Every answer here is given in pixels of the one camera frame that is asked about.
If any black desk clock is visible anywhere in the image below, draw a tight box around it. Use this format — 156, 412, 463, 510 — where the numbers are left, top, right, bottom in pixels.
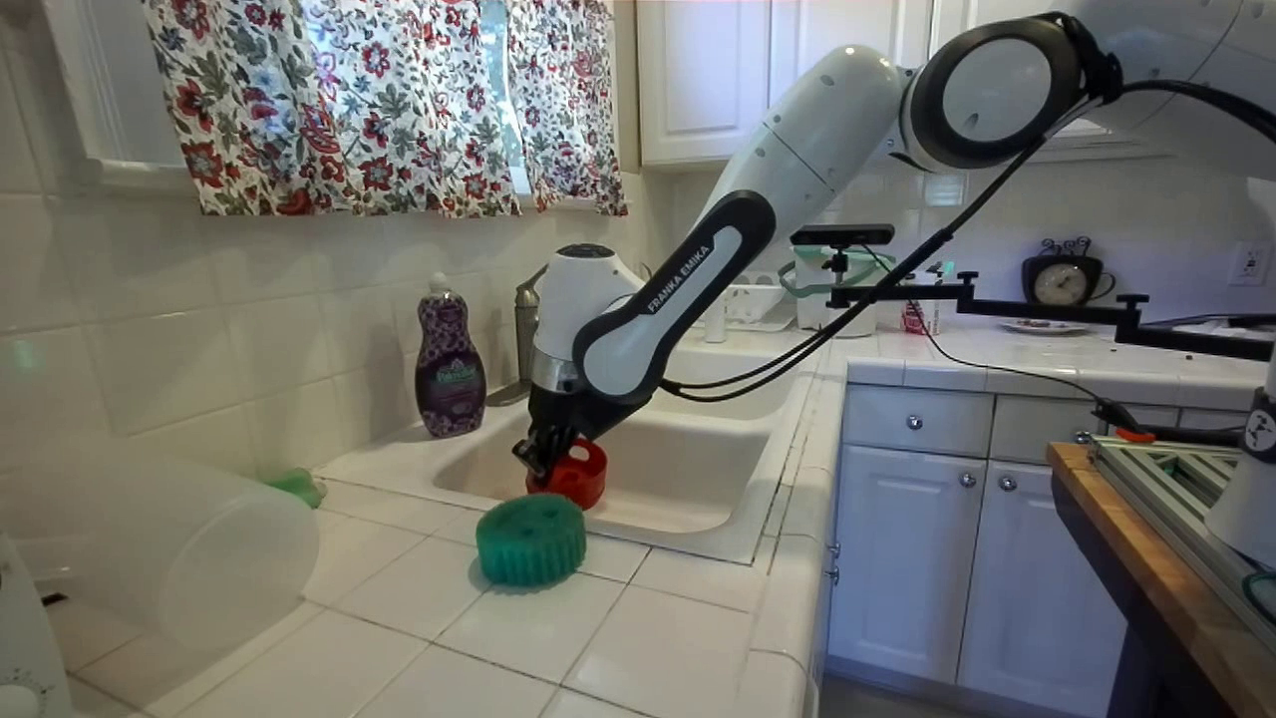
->
1017, 236, 1108, 320

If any white wall cabinet row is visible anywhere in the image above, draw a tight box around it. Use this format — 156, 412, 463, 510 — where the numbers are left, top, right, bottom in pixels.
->
634, 0, 1276, 172

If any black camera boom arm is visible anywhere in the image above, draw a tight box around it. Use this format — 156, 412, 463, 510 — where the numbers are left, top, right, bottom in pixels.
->
822, 272, 1276, 361

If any white base cabinet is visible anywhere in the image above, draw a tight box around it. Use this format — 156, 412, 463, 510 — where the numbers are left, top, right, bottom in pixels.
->
822, 376, 1268, 718

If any white wall cabinet beside curtain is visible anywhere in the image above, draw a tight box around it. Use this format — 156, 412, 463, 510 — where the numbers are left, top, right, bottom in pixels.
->
36, 0, 197, 190

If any purple dish soap bottle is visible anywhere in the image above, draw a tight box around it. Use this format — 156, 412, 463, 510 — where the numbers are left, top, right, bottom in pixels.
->
412, 272, 491, 441

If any brushed metal faucet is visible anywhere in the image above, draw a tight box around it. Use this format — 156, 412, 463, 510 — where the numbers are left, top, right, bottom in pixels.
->
512, 263, 549, 393

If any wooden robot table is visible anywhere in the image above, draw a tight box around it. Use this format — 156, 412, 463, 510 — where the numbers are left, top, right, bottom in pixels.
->
1048, 438, 1276, 718

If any white wall outlet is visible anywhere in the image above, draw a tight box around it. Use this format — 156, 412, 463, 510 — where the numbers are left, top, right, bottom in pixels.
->
1231, 243, 1272, 292

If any white kitchen sink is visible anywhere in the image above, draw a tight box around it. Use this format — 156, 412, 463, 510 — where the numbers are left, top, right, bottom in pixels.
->
317, 333, 812, 570

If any floral print curtain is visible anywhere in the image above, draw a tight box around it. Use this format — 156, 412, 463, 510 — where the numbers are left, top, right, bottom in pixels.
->
135, 0, 629, 218

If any thin black cable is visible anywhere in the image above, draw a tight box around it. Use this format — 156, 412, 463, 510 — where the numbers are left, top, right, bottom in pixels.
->
923, 331, 1119, 417

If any black stereo camera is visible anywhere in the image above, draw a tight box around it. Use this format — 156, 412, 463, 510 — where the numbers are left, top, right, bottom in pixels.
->
789, 218, 899, 249

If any clear plastic jar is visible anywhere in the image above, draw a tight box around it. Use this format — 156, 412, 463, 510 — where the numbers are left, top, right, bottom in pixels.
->
0, 433, 323, 683

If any metal base frame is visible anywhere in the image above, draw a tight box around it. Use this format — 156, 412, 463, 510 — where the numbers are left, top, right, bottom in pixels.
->
1080, 430, 1276, 655

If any green cloth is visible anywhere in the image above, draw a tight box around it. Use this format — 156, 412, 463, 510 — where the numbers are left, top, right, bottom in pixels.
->
256, 462, 327, 514

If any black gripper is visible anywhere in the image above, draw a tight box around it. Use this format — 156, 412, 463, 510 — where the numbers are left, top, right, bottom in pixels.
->
515, 385, 592, 498

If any green round ribbed lid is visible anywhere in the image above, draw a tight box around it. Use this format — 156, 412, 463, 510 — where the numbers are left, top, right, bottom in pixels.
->
472, 490, 592, 589

